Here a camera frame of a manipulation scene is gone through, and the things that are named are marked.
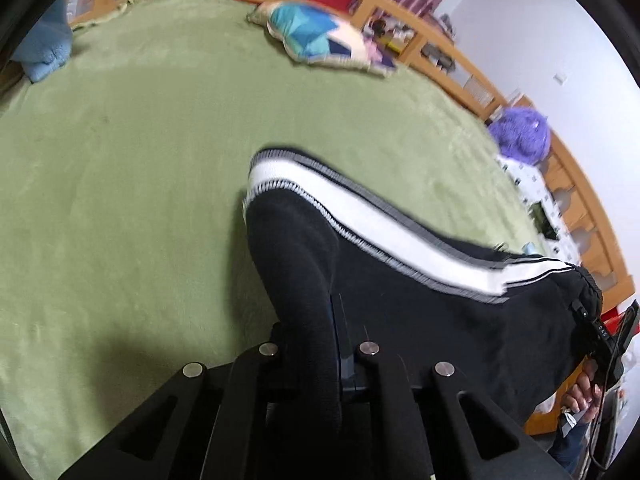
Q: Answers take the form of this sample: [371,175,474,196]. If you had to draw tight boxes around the wooden bed frame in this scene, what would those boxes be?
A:
[70,0,637,436]

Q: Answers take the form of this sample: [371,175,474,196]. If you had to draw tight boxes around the light blue plush robe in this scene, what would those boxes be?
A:
[10,0,73,83]

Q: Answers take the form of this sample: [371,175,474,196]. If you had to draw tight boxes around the person's right hand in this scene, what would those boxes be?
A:
[561,360,603,428]

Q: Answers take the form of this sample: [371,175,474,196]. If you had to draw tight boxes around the black pants with white stripe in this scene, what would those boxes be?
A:
[242,149,603,427]

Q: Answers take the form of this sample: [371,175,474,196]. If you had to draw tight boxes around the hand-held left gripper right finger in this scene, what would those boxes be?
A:
[330,294,572,480]

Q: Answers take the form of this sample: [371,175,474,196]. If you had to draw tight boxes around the geometric patterned pillow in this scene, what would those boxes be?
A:
[246,1,398,78]

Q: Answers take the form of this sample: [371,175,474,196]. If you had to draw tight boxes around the person's right forearm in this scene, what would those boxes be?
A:
[547,417,593,476]

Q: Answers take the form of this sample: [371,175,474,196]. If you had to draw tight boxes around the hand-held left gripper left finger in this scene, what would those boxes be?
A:
[60,324,342,480]

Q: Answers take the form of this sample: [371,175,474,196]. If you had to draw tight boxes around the white dotted pillow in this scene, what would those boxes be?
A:
[495,155,583,266]

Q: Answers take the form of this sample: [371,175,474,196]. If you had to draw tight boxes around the green fleece blanket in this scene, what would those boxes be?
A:
[0,0,581,480]

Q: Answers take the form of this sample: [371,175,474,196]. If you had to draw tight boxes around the purple plush toy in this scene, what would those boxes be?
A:
[487,106,552,166]

